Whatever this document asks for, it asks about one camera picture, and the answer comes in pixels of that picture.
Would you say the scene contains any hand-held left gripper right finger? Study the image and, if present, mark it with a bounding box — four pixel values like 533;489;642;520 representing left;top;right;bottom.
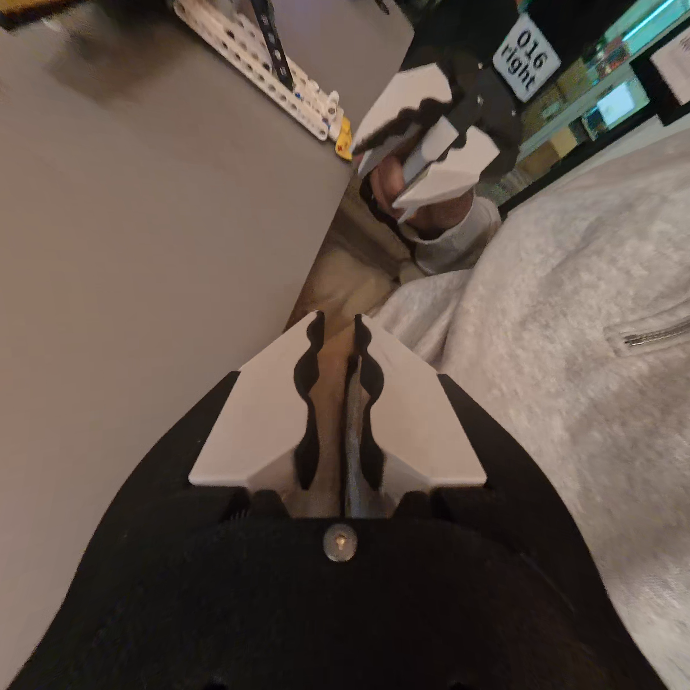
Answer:
354;315;488;503

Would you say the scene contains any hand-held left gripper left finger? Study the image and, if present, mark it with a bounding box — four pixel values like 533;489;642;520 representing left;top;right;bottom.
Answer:
189;310;326;496

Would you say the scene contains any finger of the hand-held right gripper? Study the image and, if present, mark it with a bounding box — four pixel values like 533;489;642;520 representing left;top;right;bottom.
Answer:
349;63;454;179
391;116;502;224

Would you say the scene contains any person's right forearm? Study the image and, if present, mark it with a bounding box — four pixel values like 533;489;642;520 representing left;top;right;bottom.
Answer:
401;199;503;277

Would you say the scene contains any zebra striped lego aircraft model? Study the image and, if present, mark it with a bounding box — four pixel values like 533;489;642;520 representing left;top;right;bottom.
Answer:
172;0;354;160

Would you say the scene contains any person's right hand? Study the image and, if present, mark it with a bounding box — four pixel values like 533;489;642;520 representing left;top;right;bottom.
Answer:
371;137;476;239

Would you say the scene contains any person's grey hoodie torso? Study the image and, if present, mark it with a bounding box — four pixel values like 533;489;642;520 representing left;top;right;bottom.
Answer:
372;129;690;690

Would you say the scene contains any framed tag sign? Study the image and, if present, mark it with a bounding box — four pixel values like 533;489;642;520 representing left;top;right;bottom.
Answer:
630;29;690;127

